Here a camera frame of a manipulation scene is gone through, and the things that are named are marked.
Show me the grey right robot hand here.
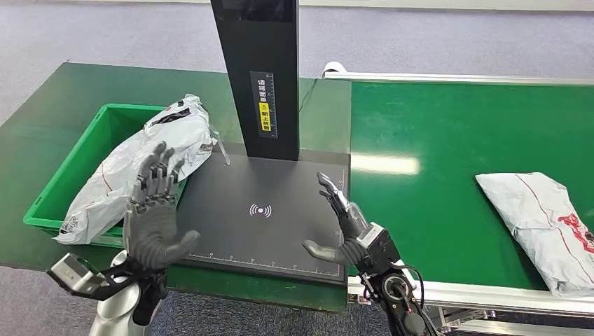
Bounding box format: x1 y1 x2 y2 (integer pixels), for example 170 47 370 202
302 172 373 268

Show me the dark green table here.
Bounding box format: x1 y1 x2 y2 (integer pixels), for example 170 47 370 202
0 62 352 314

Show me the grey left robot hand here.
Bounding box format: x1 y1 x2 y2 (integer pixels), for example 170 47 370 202
123 141 202 272

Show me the green plastic crate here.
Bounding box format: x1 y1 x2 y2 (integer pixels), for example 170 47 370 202
22 102 189 249

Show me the silver conveyor frame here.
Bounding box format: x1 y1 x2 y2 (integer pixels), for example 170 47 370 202
323 69 594 336

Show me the black inbound scanner machine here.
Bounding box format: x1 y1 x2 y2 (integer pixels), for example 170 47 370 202
174 0 351 286

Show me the thin black machine cable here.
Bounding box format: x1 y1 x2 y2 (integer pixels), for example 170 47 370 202
298 78 319 113

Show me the white conveyor end roller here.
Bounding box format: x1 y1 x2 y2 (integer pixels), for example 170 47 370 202
322 61 348 81

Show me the black yellow ruler label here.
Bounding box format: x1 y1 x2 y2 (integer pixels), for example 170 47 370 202
249 71 278 140

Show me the green conveyor belt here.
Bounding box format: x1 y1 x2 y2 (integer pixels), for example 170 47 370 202
349 82 594 294

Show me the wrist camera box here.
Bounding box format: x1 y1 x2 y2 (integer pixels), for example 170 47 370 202
46 252 106 298
355 222 402 275

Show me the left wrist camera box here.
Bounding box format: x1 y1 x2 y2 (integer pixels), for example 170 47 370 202
46 252 106 298

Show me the white plastic mailer package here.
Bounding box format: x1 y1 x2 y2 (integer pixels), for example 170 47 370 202
475 171 594 298
53 93 231 246

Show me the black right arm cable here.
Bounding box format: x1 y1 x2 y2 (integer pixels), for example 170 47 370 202
399 264 427 309

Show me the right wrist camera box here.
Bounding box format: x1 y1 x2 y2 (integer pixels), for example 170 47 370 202
355 222 402 275

